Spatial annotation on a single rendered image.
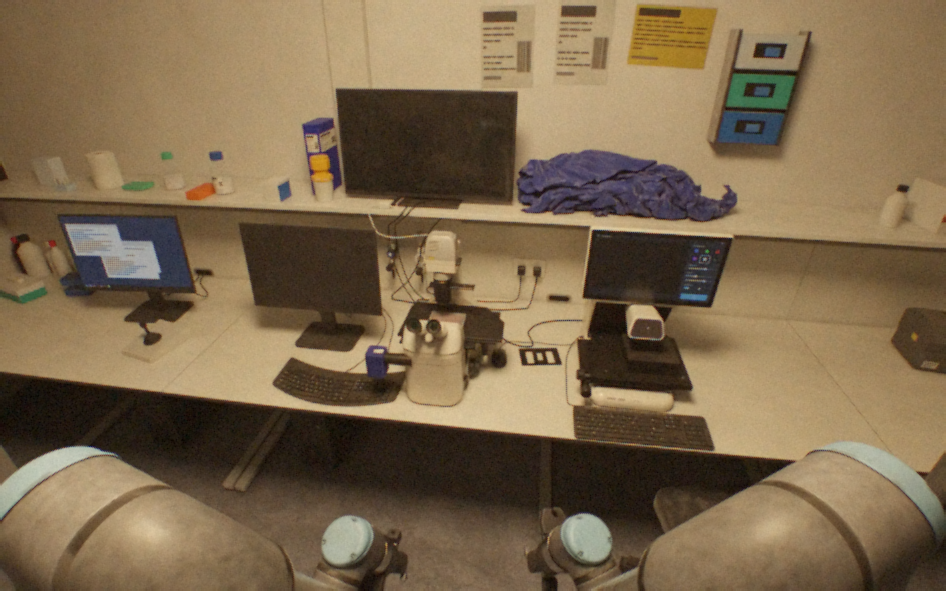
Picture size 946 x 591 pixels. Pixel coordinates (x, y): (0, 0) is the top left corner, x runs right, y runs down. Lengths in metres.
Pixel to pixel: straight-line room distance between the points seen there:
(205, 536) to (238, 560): 0.03
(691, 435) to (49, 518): 1.57
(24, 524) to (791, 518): 0.62
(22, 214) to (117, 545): 3.11
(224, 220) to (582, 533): 2.18
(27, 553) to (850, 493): 0.67
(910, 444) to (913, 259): 0.89
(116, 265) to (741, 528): 2.40
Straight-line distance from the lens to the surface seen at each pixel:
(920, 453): 2.09
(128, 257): 2.46
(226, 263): 2.75
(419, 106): 1.95
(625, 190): 1.87
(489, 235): 2.15
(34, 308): 3.05
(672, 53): 2.17
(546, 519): 1.17
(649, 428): 1.68
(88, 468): 0.55
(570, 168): 1.96
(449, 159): 1.94
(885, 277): 2.66
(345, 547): 1.00
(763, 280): 2.43
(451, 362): 1.55
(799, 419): 1.98
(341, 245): 1.78
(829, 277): 2.54
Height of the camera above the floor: 1.89
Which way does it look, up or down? 30 degrees down
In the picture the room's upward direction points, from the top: straight up
